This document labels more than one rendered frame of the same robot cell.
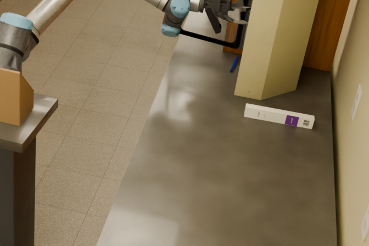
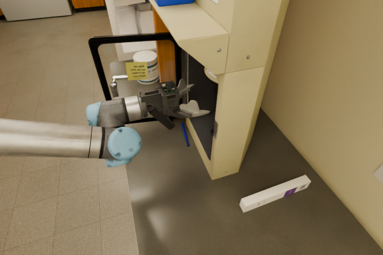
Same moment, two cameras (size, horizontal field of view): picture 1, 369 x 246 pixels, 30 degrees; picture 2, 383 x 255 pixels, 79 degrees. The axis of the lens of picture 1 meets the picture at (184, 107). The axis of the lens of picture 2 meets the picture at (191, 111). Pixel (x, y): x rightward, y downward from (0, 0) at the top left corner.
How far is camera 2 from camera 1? 2.07 m
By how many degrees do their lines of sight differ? 21
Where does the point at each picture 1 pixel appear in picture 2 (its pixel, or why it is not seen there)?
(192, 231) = not seen: outside the picture
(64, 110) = (48, 172)
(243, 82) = (220, 168)
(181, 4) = (126, 142)
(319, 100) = (277, 140)
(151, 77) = not seen: hidden behind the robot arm
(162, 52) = (96, 94)
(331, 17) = not seen: hidden behind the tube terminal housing
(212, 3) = (155, 102)
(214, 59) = (164, 136)
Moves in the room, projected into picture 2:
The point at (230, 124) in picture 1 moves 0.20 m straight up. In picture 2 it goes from (241, 239) to (253, 209)
